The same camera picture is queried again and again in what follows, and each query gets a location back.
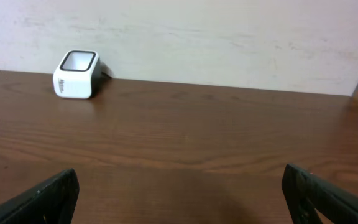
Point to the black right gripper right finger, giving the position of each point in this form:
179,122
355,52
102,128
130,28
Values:
307,195

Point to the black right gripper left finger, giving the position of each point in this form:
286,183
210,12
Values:
51,201

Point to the white barcode scanner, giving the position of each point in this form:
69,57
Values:
77,75

